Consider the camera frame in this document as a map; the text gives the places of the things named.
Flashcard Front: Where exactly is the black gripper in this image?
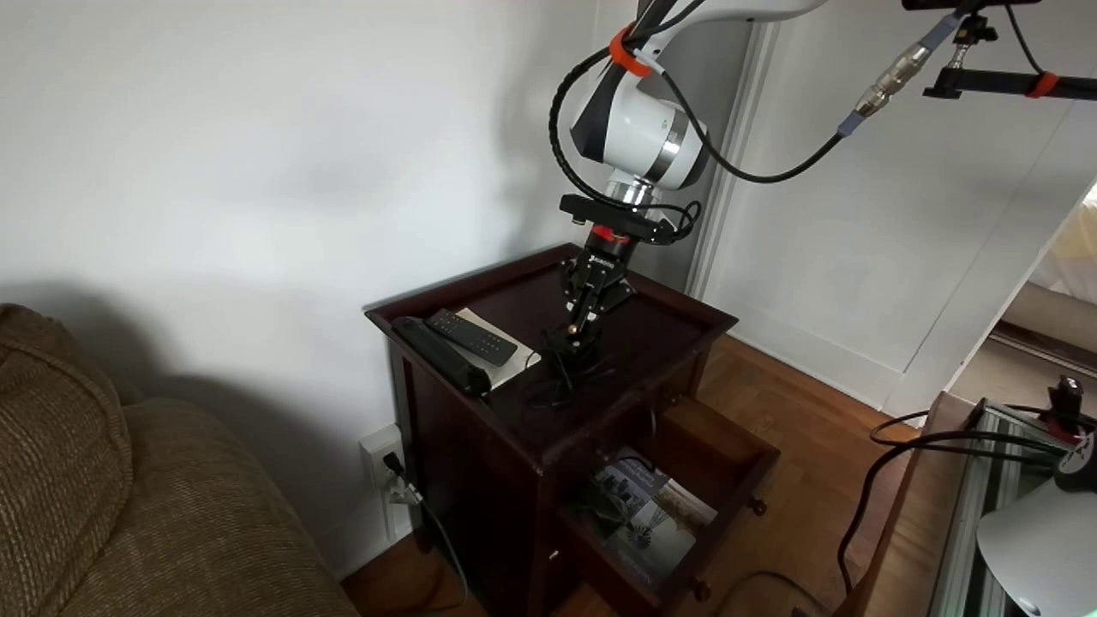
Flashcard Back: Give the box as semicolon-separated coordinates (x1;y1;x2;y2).
554;222;633;356

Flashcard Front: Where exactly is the open wooden drawer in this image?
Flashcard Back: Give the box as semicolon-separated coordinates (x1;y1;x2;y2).
554;392;786;617

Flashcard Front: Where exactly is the magazine with blue cover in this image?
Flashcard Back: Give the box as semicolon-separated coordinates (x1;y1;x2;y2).
579;449;724;575

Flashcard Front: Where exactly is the white notepad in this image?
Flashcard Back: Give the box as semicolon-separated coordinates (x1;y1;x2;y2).
452;305;548;396

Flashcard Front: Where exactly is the black arm cable grey connector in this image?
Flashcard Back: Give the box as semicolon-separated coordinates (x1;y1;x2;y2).
545;7;965;212

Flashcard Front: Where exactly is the black boom with orange tape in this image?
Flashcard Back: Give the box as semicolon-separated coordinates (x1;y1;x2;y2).
919;10;1097;105

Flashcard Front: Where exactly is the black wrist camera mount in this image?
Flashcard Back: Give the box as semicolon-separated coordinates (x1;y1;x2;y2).
554;188;703;247

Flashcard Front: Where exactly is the light wooden board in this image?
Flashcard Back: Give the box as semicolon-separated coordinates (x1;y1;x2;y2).
838;392;978;617

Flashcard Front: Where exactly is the black stereo camera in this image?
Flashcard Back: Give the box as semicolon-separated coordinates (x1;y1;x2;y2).
899;0;1046;18

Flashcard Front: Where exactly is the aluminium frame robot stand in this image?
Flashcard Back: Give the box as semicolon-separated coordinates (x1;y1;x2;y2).
924;396;1097;617

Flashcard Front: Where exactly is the grey black remote control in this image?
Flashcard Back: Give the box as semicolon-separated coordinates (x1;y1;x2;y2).
425;305;522;373

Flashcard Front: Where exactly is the long black remote control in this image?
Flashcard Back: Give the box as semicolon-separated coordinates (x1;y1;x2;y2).
390;317;495;402

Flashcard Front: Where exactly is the black plug cable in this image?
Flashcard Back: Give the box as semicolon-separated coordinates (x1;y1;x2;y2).
379;449;474;597

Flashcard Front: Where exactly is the white wall outlet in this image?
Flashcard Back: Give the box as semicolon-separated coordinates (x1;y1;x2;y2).
355;422;420;507

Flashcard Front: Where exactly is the black knob on red base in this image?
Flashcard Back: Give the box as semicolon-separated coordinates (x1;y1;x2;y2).
1042;373;1091;436

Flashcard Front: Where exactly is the tan fabric sofa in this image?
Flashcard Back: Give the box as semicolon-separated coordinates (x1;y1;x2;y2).
0;297;358;617

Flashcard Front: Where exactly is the dark wooden nightstand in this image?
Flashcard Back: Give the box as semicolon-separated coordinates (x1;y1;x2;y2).
358;240;741;617

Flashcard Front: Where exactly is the black base cable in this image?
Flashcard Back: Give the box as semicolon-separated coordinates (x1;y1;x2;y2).
831;404;1068;599

